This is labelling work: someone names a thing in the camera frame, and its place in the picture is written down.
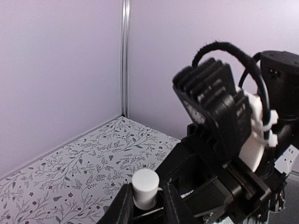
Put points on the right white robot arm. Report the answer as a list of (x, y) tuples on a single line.
[(274, 76)]

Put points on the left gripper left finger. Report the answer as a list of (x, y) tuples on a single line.
[(121, 209)]

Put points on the right aluminium frame post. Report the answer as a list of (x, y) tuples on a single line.
[(124, 59)]

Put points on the floral patterned table mat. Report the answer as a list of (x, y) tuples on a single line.
[(77, 183)]

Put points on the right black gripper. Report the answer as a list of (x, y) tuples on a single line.
[(213, 190)]

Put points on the white capped nail polish bottle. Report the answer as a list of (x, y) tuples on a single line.
[(145, 184)]

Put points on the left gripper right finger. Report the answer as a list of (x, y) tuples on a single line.
[(176, 211)]

